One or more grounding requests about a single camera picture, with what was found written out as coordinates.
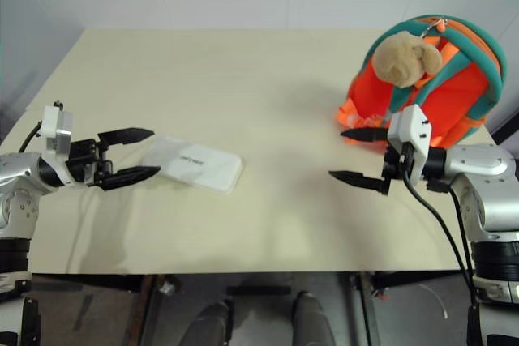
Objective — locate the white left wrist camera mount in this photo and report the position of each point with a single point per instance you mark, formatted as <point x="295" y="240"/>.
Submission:
<point x="57" y="129"/>

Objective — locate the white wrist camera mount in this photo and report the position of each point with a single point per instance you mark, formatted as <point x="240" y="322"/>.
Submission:
<point x="413" y="135"/>
<point x="57" y="129"/>

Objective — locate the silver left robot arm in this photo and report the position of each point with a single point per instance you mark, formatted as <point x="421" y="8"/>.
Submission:
<point x="18" y="184"/>

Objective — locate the dark rounded robot foot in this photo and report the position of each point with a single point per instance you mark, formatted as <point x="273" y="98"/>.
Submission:
<point x="211" y="323"/>
<point x="310" y="319"/>

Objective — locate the orange and teal backpack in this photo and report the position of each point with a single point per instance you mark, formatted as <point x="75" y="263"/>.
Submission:
<point x="458" y="86"/>

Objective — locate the beige plush bear toy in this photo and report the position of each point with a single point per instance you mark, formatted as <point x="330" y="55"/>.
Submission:
<point x="403" y="60"/>

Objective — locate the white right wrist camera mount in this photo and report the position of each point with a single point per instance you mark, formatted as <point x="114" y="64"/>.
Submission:
<point x="413" y="135"/>

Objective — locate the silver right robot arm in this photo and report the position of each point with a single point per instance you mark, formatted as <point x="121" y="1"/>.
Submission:
<point x="484" y="208"/>

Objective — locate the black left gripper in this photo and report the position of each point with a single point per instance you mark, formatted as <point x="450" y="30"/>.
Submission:
<point x="83" y="158"/>

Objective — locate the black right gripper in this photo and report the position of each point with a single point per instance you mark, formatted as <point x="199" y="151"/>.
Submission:
<point x="392" y="161"/>

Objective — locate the white plastic pouch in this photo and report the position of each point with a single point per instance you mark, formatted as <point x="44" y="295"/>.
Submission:
<point x="198" y="163"/>

